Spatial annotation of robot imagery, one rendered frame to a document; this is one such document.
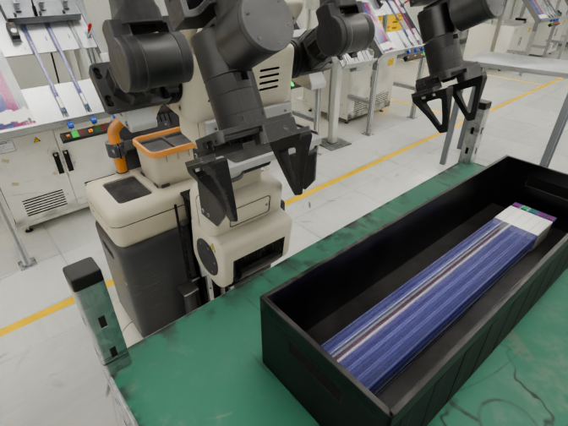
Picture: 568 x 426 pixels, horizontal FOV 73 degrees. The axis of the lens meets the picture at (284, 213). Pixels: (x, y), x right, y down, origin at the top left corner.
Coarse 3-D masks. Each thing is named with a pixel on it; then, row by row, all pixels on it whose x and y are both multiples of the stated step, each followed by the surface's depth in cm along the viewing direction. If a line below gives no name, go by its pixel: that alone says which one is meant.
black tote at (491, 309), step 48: (480, 192) 70; (528, 192) 71; (384, 240) 53; (432, 240) 64; (288, 288) 43; (336, 288) 50; (384, 288) 56; (528, 288) 46; (288, 336) 39; (480, 336) 39; (288, 384) 43; (336, 384) 35; (432, 384) 34
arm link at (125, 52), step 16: (112, 0) 55; (128, 0) 54; (144, 0) 55; (112, 16) 56; (128, 16) 54; (144, 16) 55; (160, 16) 57; (112, 32) 54; (128, 32) 55; (144, 32) 60; (176, 32) 59; (112, 48) 55; (128, 48) 53; (112, 64) 58; (128, 64) 53; (144, 64) 54; (192, 64) 59; (128, 80) 55; (144, 80) 56
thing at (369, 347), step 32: (512, 224) 64; (544, 224) 64; (448, 256) 57; (480, 256) 57; (512, 256) 57; (416, 288) 51; (448, 288) 51; (480, 288) 52; (384, 320) 47; (416, 320) 47; (448, 320) 48; (352, 352) 43; (384, 352) 43; (416, 352) 45; (384, 384) 42
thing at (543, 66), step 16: (464, 64) 272; (480, 64) 265; (496, 64) 259; (512, 64) 258; (528, 64) 258; (544, 64) 258; (560, 64) 258; (560, 112) 248; (448, 128) 297; (464, 128) 329; (560, 128) 252; (448, 144) 302; (544, 160) 265
